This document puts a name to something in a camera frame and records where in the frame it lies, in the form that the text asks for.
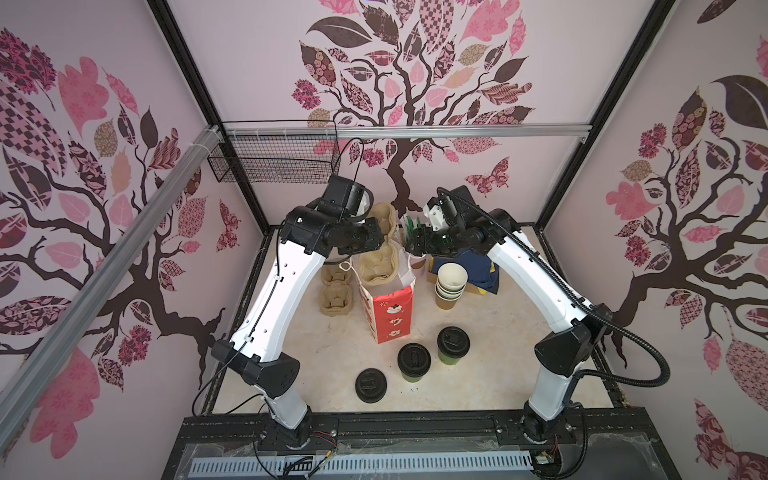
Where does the brown cardboard cup carrier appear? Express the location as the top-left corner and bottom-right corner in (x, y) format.
(318, 265), (354, 317)
(358, 203), (400, 286)

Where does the black coffee cup lid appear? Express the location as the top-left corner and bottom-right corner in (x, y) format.
(354, 368), (388, 404)
(397, 343), (431, 378)
(436, 326), (471, 358)

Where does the blue napkin stack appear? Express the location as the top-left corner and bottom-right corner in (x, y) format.
(429, 251), (500, 295)

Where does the red white paper gift bag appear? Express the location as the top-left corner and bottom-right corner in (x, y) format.
(352, 251), (416, 344)

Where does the white slotted cable duct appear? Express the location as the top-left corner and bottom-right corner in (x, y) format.
(186, 451), (533, 479)

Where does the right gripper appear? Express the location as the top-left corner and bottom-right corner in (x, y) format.
(402, 227), (462, 258)

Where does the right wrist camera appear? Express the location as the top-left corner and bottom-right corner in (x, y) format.
(423, 200), (450, 232)

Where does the green paper coffee cup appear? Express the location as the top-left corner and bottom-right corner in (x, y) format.
(401, 373), (424, 383)
(438, 352), (462, 366)

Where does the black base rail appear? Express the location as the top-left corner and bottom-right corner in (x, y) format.
(162, 407), (679, 479)

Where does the aluminium bar left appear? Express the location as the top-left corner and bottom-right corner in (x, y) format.
(1, 125), (223, 448)

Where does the aluminium crossbar back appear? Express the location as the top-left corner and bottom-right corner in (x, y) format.
(225, 122), (592, 140)

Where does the black wire basket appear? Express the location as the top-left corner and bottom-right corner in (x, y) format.
(208, 120), (341, 184)

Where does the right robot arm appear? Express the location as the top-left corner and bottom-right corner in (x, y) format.
(399, 187), (607, 428)

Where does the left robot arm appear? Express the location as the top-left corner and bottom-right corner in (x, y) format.
(212, 175), (384, 430)

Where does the black corrugated cable hose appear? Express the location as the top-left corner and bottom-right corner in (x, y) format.
(436, 187), (672, 389)

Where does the pink cup of straws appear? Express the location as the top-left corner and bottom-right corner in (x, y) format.
(399, 214), (431, 278)

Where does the stack of green paper cups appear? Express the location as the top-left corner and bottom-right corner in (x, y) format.
(435, 263), (468, 310)

